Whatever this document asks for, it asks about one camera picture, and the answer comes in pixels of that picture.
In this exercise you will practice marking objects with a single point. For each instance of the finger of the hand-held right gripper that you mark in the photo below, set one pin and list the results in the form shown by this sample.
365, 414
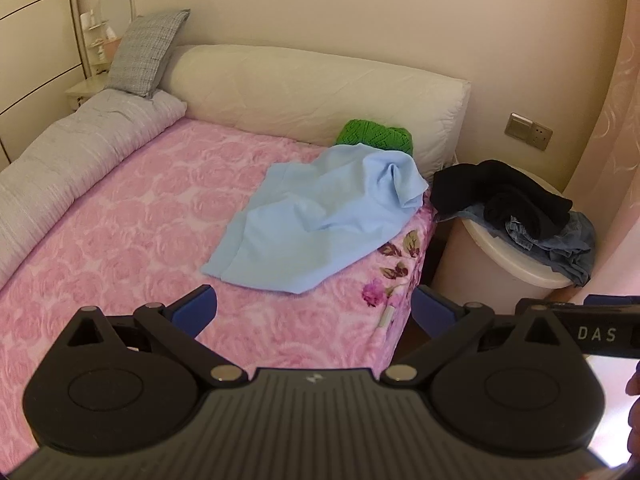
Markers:
610, 300

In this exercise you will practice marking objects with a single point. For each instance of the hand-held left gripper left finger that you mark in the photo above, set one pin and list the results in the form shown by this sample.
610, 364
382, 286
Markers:
192, 310

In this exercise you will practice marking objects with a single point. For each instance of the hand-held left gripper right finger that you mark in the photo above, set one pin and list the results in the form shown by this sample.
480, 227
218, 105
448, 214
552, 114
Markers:
430, 312

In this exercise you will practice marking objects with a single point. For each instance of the light blue T-shirt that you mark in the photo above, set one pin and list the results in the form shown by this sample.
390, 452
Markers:
310, 220

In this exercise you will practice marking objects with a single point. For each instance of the person's right hand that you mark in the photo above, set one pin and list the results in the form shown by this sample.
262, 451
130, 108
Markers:
635, 420

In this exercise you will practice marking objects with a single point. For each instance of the blue denim garment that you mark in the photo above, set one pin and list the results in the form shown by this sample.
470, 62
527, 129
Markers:
575, 250

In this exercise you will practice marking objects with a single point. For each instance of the round white bedside table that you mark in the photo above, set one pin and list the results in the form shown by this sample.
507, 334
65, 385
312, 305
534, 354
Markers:
480, 265

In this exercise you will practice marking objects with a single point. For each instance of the pink floral blanket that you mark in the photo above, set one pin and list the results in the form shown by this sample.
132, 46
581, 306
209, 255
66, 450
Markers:
125, 240

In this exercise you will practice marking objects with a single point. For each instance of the pink curtain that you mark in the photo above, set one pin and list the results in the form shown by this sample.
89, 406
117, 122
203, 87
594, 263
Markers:
615, 160

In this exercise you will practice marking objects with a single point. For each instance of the black garment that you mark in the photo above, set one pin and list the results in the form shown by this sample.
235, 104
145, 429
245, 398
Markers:
500, 185

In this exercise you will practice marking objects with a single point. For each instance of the green knitted garment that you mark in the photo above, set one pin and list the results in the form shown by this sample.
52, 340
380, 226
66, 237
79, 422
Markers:
370, 132

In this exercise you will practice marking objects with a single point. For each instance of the grey rolled quilt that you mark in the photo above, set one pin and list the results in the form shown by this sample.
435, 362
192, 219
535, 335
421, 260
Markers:
65, 160

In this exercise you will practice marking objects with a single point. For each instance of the white headboard cushion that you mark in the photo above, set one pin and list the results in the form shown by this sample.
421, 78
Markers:
300, 90

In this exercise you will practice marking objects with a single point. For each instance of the cream dressing table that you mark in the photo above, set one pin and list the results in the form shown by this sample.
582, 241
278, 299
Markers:
85, 90

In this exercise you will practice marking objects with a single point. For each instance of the grey checked pillow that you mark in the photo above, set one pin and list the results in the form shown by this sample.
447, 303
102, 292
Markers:
145, 50

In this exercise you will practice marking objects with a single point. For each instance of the white wardrobe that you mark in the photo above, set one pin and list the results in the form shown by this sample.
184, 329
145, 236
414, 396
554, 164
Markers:
30, 35

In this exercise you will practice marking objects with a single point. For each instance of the gold wall socket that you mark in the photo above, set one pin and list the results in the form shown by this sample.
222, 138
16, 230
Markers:
541, 136

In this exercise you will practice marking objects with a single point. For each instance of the gold wall switch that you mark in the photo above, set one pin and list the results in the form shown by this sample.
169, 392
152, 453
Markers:
517, 126

